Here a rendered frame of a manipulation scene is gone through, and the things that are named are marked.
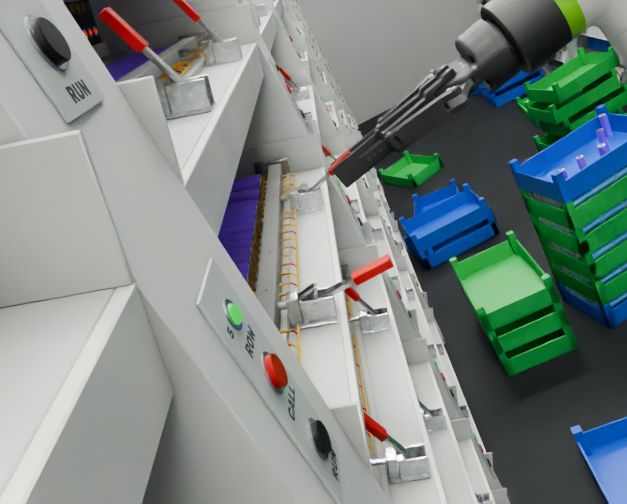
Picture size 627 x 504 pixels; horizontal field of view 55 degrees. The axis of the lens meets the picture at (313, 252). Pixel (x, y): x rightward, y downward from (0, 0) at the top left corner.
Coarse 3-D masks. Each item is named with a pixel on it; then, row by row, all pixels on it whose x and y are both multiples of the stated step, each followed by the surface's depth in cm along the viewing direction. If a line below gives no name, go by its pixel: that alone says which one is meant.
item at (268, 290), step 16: (272, 176) 83; (272, 192) 77; (272, 208) 71; (272, 224) 67; (288, 224) 69; (272, 240) 63; (272, 256) 59; (272, 272) 56; (288, 272) 58; (256, 288) 54; (272, 288) 53; (272, 304) 51; (272, 320) 48
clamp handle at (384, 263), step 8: (384, 256) 50; (368, 264) 51; (376, 264) 50; (384, 264) 49; (392, 264) 50; (352, 272) 51; (360, 272) 50; (368, 272) 50; (376, 272) 50; (344, 280) 51; (352, 280) 50; (360, 280) 50; (328, 288) 51; (336, 288) 50; (344, 288) 50; (320, 296) 51; (328, 296) 51
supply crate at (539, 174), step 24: (624, 120) 156; (552, 144) 161; (576, 144) 163; (624, 144) 143; (528, 168) 161; (552, 168) 161; (576, 168) 155; (600, 168) 144; (552, 192) 147; (576, 192) 144
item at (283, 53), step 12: (276, 12) 154; (276, 24) 148; (276, 36) 149; (276, 48) 150; (288, 48) 150; (276, 60) 151; (288, 60) 151; (312, 84) 157; (324, 108) 158; (324, 120) 158; (324, 132) 159; (336, 132) 159; (360, 180) 165; (360, 192) 167; (384, 228) 171; (396, 252) 175; (420, 300) 182
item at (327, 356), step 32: (256, 160) 90; (288, 160) 90; (320, 160) 90; (320, 224) 71; (320, 256) 63; (320, 352) 47; (352, 352) 47; (320, 384) 44; (352, 384) 43; (352, 416) 34
